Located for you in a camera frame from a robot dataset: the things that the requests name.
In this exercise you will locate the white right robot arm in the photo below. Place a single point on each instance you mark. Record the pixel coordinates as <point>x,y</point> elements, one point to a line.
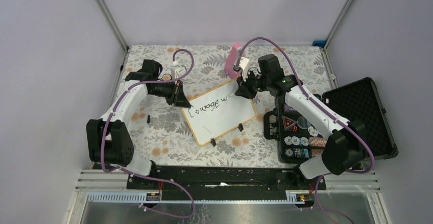
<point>345,146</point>

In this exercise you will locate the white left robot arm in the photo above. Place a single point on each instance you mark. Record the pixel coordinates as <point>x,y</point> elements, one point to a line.
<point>109,142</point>

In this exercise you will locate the floral table mat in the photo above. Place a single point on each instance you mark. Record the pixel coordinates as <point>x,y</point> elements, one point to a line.
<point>160,132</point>

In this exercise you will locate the black poker chip case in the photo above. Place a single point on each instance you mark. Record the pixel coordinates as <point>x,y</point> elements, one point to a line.
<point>358,102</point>

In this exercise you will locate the yellow framed whiteboard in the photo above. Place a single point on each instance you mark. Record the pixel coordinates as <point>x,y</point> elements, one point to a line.
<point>220,117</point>

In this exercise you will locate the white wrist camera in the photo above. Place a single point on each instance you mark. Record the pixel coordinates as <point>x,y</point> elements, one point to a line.
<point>242,67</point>
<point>178,71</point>

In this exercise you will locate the black mounting base plate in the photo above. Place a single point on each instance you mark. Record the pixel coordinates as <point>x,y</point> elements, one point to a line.
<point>223,183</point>

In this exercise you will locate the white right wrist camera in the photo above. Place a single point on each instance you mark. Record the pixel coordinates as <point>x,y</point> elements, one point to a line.
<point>242,67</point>

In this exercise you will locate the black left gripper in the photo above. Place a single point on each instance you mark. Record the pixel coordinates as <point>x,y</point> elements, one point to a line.
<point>177,97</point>

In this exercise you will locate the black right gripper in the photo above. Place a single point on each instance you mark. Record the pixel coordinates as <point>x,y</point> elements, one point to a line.
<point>244,90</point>

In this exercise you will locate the blue corner bracket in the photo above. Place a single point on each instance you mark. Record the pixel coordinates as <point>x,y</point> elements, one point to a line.
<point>319,43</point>

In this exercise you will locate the triangular all-in button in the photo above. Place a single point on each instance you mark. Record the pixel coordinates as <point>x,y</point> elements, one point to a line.
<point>288,123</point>

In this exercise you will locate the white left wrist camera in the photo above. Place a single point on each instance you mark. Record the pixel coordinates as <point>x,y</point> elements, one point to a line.
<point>178,71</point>

